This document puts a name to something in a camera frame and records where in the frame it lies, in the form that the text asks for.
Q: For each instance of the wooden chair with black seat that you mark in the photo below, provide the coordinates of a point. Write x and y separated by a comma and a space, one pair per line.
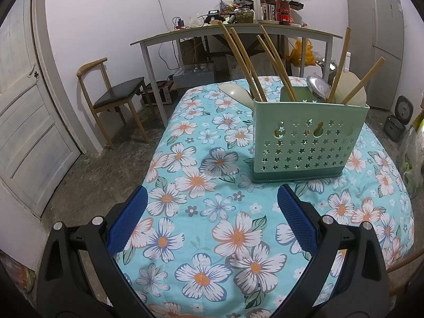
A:
116, 92

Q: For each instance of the grey refrigerator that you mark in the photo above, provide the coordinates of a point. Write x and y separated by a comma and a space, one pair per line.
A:
381, 39

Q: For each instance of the metal ladle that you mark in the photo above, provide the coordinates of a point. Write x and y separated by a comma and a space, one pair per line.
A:
318, 87

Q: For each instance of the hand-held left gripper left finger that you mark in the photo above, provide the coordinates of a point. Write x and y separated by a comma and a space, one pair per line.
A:
127, 222

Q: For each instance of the grey desk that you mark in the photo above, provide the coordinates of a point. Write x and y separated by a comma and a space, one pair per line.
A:
172, 34

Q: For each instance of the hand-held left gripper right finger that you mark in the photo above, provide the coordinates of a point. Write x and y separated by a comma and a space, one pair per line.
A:
298, 222

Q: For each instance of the grey storage box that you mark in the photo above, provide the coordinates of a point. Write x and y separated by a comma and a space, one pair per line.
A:
193, 76

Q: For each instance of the wooden chair frame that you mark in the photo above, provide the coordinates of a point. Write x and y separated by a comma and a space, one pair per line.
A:
405, 265

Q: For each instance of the dark red appliance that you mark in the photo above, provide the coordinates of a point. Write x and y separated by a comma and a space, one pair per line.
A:
159, 92

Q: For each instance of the green star-cut utensil holder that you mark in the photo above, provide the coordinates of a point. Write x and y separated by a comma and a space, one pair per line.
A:
308, 159

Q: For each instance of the glass jar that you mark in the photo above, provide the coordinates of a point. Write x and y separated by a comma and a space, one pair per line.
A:
244, 15

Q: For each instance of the clear plastic bag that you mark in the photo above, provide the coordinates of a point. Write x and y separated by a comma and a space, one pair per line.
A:
412, 162

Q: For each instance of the pale green plastic spoon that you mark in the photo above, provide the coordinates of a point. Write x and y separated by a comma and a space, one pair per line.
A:
352, 87
232, 91

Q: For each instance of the black rice cooker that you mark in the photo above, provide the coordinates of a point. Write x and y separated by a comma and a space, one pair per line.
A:
396, 127

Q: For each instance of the yellow green bag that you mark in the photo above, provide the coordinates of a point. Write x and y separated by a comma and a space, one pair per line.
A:
419, 121

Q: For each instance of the red toy truck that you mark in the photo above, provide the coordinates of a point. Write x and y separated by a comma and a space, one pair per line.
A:
283, 13

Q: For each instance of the white panel door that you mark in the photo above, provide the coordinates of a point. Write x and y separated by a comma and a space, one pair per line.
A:
26, 122

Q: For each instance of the floral turquoise tablecloth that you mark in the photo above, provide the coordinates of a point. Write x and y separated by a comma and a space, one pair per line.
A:
212, 232

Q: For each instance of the yellow plastic bag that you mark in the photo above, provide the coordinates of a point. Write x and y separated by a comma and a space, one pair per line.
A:
299, 53

